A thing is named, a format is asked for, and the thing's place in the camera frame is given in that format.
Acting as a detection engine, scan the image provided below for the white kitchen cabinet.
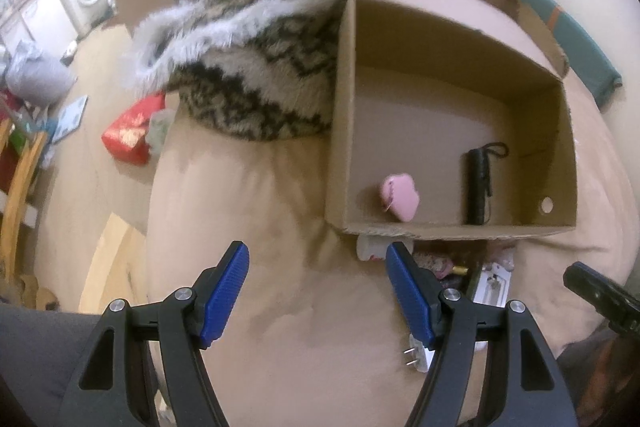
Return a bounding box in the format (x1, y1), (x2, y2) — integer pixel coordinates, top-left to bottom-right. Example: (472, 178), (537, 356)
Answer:
(1, 0), (78, 60)

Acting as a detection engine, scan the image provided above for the shaggy black white blanket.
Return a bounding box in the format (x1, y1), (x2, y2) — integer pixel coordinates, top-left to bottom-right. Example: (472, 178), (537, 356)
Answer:
(127, 0), (346, 141)

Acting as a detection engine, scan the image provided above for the bathroom scale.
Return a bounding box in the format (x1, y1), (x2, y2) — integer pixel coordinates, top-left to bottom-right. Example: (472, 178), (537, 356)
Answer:
(52, 95), (89, 144)

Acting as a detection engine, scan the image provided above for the open cardboard box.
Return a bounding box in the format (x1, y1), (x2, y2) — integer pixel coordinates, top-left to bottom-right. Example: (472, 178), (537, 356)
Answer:
(326, 0), (577, 241)

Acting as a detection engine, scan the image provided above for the grey plastic bag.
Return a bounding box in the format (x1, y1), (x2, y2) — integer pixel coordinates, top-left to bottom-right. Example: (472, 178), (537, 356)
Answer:
(4, 41), (77, 108)

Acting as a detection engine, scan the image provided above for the person right hand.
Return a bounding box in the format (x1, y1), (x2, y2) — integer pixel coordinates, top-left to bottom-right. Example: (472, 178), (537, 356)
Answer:
(576, 331), (639, 427)

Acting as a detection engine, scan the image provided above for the pink patterned small case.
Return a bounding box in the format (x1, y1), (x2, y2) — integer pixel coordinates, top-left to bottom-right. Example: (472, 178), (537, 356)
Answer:
(413, 253), (454, 280)

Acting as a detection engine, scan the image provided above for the red gift bag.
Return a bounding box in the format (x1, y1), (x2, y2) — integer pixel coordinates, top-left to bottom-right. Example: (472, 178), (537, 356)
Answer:
(101, 92), (166, 166)

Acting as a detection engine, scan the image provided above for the gold black AA battery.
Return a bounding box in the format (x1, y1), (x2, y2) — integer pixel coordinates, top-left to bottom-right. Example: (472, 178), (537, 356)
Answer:
(450, 265), (470, 277)

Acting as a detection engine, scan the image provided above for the pink plush coin purse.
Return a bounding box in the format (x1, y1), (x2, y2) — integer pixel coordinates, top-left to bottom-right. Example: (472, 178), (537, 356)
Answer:
(378, 173), (420, 222)

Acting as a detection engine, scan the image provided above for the black flashlight with strap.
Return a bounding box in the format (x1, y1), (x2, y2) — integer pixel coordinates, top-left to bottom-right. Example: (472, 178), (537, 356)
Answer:
(464, 142), (510, 225)

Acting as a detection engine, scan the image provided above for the white wall charger plug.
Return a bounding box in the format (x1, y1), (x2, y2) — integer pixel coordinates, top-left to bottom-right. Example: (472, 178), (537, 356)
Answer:
(402, 334), (436, 374)

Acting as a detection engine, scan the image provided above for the teal cushion with orange stripe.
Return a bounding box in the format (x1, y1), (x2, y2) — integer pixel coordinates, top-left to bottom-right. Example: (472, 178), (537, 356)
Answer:
(524, 0), (623, 109)

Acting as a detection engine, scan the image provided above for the yellow wooden rack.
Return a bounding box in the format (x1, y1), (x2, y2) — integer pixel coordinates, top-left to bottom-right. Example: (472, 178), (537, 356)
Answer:
(1, 131), (48, 282)

